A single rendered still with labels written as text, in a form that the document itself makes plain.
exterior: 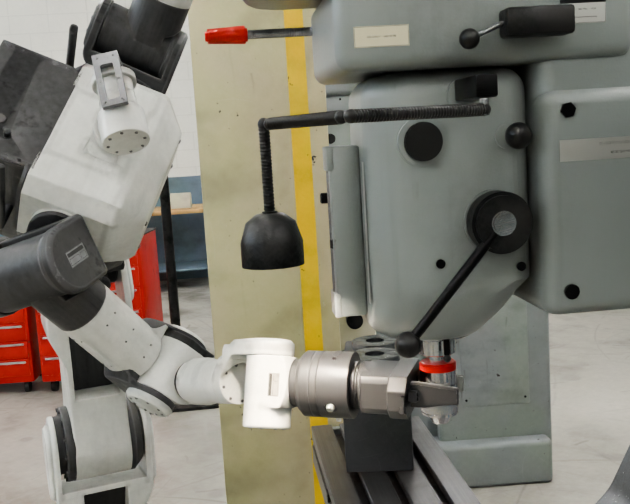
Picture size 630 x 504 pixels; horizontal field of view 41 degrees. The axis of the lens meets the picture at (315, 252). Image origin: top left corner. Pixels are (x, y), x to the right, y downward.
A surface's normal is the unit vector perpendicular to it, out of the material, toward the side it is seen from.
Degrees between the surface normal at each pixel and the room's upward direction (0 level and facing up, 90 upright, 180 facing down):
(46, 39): 90
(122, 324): 93
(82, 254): 75
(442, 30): 90
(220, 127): 90
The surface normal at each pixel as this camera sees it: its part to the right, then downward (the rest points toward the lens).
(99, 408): 0.40, 0.17
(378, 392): -0.28, 0.15
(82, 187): 0.31, -0.44
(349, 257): 0.11, 0.13
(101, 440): 0.39, -0.06
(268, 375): -0.28, -0.18
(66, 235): 0.89, -0.27
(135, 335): 0.80, 0.09
